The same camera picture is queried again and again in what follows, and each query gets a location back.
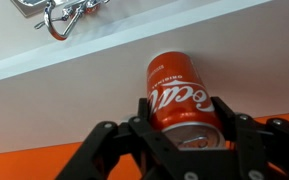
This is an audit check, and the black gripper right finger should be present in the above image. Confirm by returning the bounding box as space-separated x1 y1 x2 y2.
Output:
210 96 289 180

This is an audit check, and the red soda can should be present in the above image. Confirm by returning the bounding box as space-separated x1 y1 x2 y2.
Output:
145 50 227 150

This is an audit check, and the chrome faucet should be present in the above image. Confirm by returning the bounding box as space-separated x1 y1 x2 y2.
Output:
33 0 112 42

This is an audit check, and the long white wall shelf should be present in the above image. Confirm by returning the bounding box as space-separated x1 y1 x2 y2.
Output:
0 0 289 156

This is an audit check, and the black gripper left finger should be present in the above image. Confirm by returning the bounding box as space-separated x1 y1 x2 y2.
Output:
55 97 182 180

